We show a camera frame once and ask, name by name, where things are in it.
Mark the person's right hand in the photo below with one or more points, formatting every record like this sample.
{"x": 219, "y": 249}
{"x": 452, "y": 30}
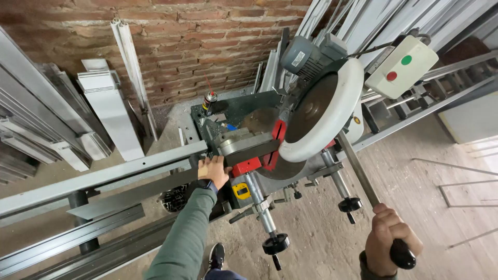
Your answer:
{"x": 383, "y": 241}

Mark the person's left hand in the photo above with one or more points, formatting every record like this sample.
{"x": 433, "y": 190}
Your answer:
{"x": 212, "y": 171}

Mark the person's right fingers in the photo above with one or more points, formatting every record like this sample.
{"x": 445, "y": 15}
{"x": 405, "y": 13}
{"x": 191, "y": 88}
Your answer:
{"x": 404, "y": 233}

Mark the saw lever with black grip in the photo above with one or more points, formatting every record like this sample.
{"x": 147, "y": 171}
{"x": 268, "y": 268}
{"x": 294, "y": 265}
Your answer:
{"x": 358, "y": 172}

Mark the dark grey aluminium profile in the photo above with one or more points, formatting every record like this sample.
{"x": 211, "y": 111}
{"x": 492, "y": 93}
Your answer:
{"x": 136, "y": 192}

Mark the thin metal frames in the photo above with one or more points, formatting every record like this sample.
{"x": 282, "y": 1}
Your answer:
{"x": 455, "y": 186}

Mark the short clamp with black knob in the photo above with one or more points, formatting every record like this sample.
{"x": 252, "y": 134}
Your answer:
{"x": 338, "y": 182}

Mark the white panel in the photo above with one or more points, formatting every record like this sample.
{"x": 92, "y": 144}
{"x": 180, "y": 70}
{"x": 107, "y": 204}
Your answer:
{"x": 472, "y": 118}

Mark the long clamp with black knob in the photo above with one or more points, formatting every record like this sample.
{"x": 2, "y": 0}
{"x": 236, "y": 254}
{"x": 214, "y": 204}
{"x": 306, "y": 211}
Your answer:
{"x": 265, "y": 217}

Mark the white saw blade guard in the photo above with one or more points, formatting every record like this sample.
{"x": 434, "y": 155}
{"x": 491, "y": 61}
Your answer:
{"x": 347, "y": 97}

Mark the circular saw blade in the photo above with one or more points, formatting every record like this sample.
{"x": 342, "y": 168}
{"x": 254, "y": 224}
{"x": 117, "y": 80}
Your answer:
{"x": 311, "y": 109}

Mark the red blade slot guard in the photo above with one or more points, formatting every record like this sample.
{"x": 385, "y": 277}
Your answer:
{"x": 277, "y": 130}

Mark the yellow tape measure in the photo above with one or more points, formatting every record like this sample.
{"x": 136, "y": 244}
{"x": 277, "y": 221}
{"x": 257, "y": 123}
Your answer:
{"x": 241, "y": 191}

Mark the red clamp block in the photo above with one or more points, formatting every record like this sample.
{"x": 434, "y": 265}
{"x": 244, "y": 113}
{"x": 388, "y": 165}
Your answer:
{"x": 246, "y": 166}

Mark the grey metal vice jaw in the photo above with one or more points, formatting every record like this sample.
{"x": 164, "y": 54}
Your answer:
{"x": 241, "y": 143}

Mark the black shoe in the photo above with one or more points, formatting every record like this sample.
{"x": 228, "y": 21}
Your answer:
{"x": 216, "y": 256}

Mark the grey electric saw motor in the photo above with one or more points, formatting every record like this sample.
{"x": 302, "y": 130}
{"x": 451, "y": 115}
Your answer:
{"x": 307, "y": 57}

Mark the black wrist watch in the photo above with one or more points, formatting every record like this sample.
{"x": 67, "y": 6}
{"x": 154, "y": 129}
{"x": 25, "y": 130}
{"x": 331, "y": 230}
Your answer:
{"x": 207, "y": 185}

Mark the small blue object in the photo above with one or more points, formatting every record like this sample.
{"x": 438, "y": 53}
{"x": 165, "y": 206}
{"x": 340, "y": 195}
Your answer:
{"x": 231, "y": 127}

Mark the green saw table base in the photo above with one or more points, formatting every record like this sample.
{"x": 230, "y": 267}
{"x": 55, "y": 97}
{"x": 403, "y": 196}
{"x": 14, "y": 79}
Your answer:
{"x": 241, "y": 104}

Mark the beige adhesive bandage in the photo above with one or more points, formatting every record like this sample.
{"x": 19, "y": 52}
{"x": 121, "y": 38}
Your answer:
{"x": 202, "y": 169}

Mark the short grey profiles beside motor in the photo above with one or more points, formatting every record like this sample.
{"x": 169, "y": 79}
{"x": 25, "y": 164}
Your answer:
{"x": 269, "y": 70}

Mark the bundle of leaning white profiles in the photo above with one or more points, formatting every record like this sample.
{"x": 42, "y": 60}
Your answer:
{"x": 393, "y": 17}

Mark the bucket of metal offcuts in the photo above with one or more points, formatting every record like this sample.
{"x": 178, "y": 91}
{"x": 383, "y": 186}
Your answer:
{"x": 175, "y": 199}

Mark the black and yellow spray can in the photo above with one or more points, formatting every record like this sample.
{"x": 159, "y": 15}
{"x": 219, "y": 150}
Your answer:
{"x": 209, "y": 103}

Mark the wide white profile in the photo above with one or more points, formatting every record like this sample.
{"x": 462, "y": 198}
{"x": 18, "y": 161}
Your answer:
{"x": 113, "y": 112}

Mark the narrow white profile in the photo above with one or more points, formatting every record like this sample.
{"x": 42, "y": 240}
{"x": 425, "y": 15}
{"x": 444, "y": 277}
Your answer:
{"x": 132, "y": 70}

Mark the grey metal floor rails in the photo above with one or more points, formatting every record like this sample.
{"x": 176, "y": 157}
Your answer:
{"x": 70, "y": 243}

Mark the stack of grey profiles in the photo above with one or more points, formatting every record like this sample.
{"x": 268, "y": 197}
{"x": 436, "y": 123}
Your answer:
{"x": 35, "y": 109}

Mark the grey ladder-shaped support rail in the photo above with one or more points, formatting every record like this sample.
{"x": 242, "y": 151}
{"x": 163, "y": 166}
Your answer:
{"x": 439, "y": 89}

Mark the white switch box with buttons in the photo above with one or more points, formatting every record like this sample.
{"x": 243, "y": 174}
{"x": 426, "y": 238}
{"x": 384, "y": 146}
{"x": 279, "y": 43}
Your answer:
{"x": 406, "y": 76}

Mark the grey metal support rail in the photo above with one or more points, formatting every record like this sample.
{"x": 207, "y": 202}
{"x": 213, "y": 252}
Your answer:
{"x": 97, "y": 178}

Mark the black support post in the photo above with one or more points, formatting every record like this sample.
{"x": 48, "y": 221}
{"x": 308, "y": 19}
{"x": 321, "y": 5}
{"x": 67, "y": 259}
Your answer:
{"x": 82, "y": 221}

